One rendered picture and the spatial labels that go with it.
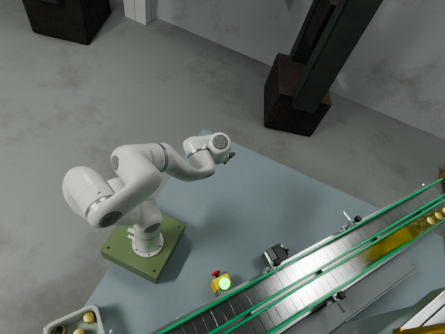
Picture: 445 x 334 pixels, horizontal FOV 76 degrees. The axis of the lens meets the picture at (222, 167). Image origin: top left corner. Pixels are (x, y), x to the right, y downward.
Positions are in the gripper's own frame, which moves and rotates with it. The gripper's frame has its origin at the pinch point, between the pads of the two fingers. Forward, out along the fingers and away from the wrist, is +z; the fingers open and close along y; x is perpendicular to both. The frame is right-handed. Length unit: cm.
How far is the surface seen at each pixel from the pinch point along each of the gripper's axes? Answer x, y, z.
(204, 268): 39.9, 16.0, 18.2
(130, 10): -259, 9, 191
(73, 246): 6, 94, 93
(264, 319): 63, 0, 0
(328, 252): 51, -38, 13
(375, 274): 67, -54, 11
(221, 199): 12.4, -2.7, 31.8
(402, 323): 59, -22, -48
